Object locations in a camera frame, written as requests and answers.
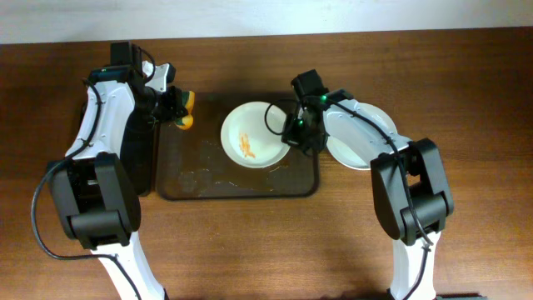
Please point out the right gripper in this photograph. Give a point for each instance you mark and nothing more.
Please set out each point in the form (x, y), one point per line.
(298, 136)

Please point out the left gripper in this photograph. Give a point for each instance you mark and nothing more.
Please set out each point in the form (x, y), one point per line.
(176, 108)

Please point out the green and yellow sponge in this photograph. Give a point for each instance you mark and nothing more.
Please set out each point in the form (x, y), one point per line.
(186, 101)

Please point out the pale blue plate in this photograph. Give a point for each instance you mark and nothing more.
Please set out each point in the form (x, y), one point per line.
(350, 154)

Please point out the white plate top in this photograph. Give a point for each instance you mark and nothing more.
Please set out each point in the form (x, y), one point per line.
(246, 135)

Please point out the white plate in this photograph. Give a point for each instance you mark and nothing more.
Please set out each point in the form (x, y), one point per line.
(246, 135)
(385, 122)

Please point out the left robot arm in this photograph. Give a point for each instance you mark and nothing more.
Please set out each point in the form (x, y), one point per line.
(97, 185)

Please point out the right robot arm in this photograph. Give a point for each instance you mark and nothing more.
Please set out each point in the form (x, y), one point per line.
(411, 194)

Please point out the black sponge tray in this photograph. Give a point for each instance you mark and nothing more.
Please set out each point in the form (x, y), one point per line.
(114, 127)

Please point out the brown serving tray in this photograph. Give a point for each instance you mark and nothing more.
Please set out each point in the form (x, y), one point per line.
(191, 164)

